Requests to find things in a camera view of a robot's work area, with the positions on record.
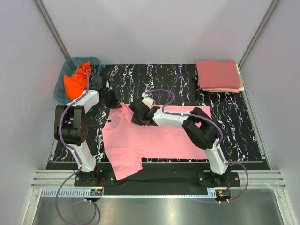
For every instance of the left aluminium frame post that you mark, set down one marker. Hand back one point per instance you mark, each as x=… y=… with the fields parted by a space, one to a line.
x=49 y=22

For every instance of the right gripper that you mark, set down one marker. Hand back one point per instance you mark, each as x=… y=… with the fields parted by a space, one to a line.
x=134 y=121

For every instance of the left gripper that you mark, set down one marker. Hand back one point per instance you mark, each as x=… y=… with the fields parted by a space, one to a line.
x=110 y=105

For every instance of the aluminium rail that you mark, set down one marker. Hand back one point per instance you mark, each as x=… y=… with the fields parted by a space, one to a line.
x=53 y=183

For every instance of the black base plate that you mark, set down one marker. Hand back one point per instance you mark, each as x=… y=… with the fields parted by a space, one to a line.
x=159 y=179

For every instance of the right aluminium frame post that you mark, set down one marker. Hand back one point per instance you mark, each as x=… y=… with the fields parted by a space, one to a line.
x=263 y=23

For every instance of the aluminium frame post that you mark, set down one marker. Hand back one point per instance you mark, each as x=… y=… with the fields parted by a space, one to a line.
x=263 y=23
x=49 y=22

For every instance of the dark red folded shirt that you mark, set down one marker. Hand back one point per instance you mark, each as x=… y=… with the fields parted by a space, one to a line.
x=217 y=74

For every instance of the pink t-shirt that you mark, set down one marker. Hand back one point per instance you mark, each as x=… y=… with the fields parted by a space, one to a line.
x=126 y=143

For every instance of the orange t-shirt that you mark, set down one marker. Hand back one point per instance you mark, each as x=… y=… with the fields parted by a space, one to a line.
x=78 y=82

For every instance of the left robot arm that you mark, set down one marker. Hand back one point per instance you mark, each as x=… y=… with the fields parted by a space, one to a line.
x=71 y=128

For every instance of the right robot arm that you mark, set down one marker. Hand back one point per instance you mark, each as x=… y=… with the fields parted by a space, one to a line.
x=201 y=130

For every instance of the peach folded shirt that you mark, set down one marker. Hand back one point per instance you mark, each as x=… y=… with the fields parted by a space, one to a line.
x=233 y=90

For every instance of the teal plastic basket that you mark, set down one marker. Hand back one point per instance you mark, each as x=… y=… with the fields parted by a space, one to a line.
x=68 y=69

